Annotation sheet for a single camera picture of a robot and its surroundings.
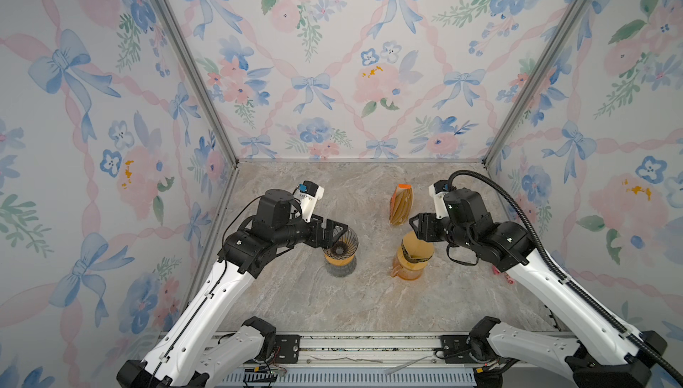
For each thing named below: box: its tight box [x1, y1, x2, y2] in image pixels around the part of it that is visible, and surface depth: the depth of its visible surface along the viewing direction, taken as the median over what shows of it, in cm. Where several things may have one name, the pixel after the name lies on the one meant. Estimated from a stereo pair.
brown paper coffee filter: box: [396, 231, 434, 270], surface depth 82 cm
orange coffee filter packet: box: [389, 183, 414, 226], surface depth 100 cm
